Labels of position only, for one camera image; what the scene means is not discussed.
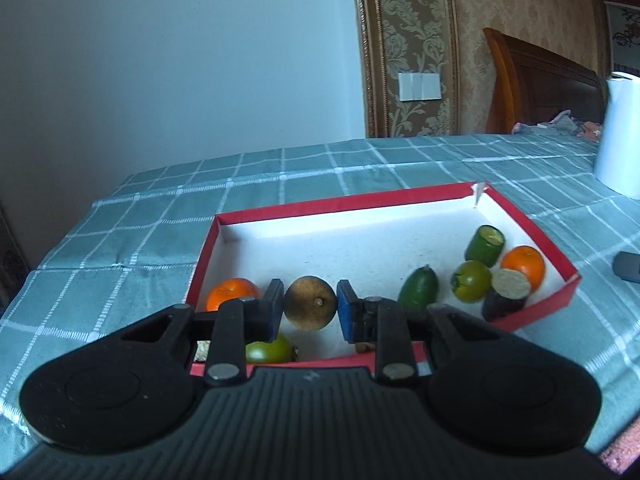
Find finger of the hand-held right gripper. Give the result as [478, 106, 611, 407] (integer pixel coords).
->
[612, 251, 640, 282]

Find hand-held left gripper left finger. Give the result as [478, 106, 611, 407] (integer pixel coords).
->
[117, 278, 285, 387]

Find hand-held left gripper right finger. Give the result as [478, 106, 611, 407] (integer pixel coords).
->
[336, 280, 506, 386]

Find brown round fruit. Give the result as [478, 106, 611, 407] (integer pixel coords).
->
[283, 275, 338, 332]

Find green tomato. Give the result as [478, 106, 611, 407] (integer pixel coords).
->
[451, 260, 494, 304]
[245, 332, 297, 365]

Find orange tangerine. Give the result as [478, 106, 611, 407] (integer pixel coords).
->
[501, 245, 546, 291]
[206, 278, 262, 313]

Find red shallow cardboard box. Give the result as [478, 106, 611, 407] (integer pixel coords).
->
[186, 182, 581, 378]

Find green avocado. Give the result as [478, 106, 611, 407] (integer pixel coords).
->
[398, 265, 440, 312]

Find green cucumber piece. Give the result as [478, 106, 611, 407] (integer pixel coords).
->
[465, 225, 506, 267]

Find white kettle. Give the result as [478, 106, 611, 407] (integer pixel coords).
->
[593, 72, 640, 200]

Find green checked tablecloth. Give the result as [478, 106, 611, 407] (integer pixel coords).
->
[0, 132, 640, 463]

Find crumpled clothes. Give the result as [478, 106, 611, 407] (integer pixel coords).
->
[511, 109, 604, 142]

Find wooden bed headboard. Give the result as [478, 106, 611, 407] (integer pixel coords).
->
[482, 27, 609, 135]

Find patterned curtain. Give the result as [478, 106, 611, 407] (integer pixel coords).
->
[0, 200, 32, 321]

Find framed wall picture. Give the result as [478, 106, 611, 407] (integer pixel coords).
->
[603, 1, 640, 78]

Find white wall light switch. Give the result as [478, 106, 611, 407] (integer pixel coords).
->
[398, 71, 443, 102]

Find gold framed damask wall panel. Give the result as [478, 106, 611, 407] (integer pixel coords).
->
[352, 0, 461, 139]

